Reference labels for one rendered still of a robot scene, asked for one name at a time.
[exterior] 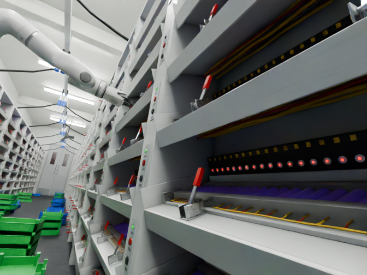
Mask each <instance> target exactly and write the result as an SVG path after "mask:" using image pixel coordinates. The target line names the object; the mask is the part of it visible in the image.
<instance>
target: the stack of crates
mask: <svg viewBox="0 0 367 275"><path fill-rule="evenodd" d="M45 217H46V216H42V219H28V218H10V217H2V213H0V253H4V256H3V257H6V256H34V255H35V251H36V249H37V245H38V242H39V238H40V234H41V232H42V228H43V225H44V221H45Z"/></svg>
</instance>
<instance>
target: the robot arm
mask: <svg viewBox="0 0 367 275"><path fill-rule="evenodd" d="M5 35H12V36H13V37H14V38H16V39H17V40H18V41H19V42H21V43H22V44H24V46H26V47H27V48H28V49H30V50H31V51H32V52H34V53H35V54H36V55H37V56H39V57H40V58H41V59H42V60H44V61H45V62H46V63H47V64H49V65H51V66H52V67H54V68H57V69H59V70H60V71H62V72H64V73H65V74H67V75H68V76H69V78H68V84H70V85H72V86H74V87H76V88H79V89H81V90H83V91H85V92H87V93H89V94H91V95H94V96H96V97H98V98H100V97H101V98H103V99H105V100H106V101H108V102H110V103H112V104H114V105H116V106H118V107H120V106H123V105H124V106H127V107H130V106H131V107H133V105H134V104H135V103H136V102H134V101H132V100H131V99H129V97H128V96H127V95H126V93H124V92H122V91H120V90H118V89H115V88H113V87H110V86H108V85H106V82H104V81H102V80H100V79H98V78H96V77H94V75H93V74H92V73H91V72H90V71H89V70H88V69H87V68H86V67H85V66H84V65H83V64H82V63H81V62H79V61H78V60H77V59H76V58H74V57H73V56H72V55H70V54H68V53H66V52H63V51H62V50H61V49H60V48H59V47H58V46H56V45H55V44H54V43H53V42H52V41H51V40H49V39H48V38H47V37H46V36H45V35H44V34H42V33H41V32H40V31H39V30H37V29H36V28H35V27H34V26H33V25H32V24H30V23H29V22H28V21H27V20H26V19H24V18H23V17H22V16H21V15H20V14H18V13H17V12H15V11H13V10H10V9H6V8H0V38H2V37H4V36H5Z"/></svg>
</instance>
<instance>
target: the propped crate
mask: <svg viewBox="0 0 367 275"><path fill-rule="evenodd" d="M40 254H41V252H37V254H36V256H6V257H3V256H4V253H0V275H35V271H36V269H37V265H38V261H39V258H40Z"/></svg>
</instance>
